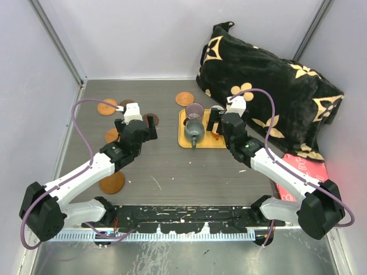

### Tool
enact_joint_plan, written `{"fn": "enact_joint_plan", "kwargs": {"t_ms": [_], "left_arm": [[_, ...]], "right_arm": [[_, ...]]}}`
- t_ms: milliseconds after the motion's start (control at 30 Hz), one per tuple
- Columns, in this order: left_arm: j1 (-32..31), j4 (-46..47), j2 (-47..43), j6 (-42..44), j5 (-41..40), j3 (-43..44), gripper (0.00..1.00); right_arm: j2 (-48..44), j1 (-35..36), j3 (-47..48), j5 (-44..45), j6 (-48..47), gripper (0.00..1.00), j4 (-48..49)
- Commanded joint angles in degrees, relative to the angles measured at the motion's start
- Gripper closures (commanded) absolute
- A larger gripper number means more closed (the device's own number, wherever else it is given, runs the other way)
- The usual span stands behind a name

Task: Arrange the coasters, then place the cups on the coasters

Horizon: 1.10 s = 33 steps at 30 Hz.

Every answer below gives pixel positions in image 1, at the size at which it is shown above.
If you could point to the orange cork coaster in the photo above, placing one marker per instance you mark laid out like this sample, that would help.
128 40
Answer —
107 109

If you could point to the grooved wooden coaster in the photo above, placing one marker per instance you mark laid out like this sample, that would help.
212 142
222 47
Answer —
112 184

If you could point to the purple transparent cup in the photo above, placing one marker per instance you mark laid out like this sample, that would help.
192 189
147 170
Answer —
194 111

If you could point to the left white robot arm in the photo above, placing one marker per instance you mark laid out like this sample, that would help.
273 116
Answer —
47 209

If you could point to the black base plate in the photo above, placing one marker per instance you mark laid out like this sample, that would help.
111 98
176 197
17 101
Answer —
182 219

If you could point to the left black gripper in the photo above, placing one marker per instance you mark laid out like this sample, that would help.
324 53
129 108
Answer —
120 124

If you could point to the dark brown wooden coaster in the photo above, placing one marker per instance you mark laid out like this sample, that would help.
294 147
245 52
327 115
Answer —
125 102

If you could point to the white cable duct rail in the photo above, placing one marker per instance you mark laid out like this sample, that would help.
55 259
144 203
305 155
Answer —
85 236

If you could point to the small orange cup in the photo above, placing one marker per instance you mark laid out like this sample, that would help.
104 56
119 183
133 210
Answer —
216 135

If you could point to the orange wooden coaster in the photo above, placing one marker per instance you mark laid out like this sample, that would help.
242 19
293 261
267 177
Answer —
112 135

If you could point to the grey mug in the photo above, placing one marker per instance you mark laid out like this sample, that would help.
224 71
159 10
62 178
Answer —
194 132

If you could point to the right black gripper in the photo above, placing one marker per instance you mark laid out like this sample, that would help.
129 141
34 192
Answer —
215 116

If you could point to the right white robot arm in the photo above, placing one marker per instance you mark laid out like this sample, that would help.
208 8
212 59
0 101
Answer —
317 206

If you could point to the light woven coaster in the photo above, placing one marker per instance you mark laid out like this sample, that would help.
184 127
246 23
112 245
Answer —
184 99

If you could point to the black floral pillow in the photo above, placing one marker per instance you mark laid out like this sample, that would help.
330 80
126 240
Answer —
287 101

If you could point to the pink mug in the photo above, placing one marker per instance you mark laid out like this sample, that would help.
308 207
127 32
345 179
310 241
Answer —
216 110

